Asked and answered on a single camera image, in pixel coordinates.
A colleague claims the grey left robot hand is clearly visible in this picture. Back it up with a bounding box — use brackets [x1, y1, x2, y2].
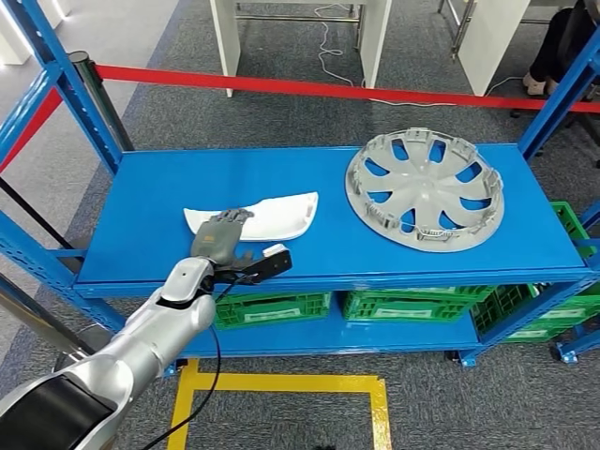
[190, 209, 256, 269]

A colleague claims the white plastic car part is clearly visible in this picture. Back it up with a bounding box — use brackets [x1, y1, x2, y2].
[183, 191, 319, 243]

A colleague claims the green plastic crate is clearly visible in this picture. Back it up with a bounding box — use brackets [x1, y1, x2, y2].
[503, 320, 589, 345]
[470, 284, 550, 341]
[549, 200, 598, 263]
[529, 290, 600, 330]
[213, 292, 333, 330]
[341, 285, 495, 323]

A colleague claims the yellow floor tape square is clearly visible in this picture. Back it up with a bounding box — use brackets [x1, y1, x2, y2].
[167, 358, 392, 450]

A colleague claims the long red barrier belt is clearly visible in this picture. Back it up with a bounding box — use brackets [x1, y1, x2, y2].
[96, 64, 600, 114]

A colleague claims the short red barrier belt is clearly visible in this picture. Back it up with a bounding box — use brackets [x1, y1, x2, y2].
[0, 86, 63, 175]

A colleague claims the silver wheel hubcap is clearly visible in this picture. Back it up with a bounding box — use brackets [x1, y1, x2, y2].
[345, 127, 505, 254]

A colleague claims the white furniture block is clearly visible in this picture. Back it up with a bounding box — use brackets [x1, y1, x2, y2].
[0, 0, 72, 68]

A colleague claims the person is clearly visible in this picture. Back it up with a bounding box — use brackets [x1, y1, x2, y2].
[522, 0, 600, 98]

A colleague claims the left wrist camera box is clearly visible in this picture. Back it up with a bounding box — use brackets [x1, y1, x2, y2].
[216, 244, 294, 287]

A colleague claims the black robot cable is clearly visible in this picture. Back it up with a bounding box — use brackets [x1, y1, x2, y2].
[140, 273, 252, 450]

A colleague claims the white floor cable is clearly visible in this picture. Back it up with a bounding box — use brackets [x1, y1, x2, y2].
[312, 3, 525, 108]

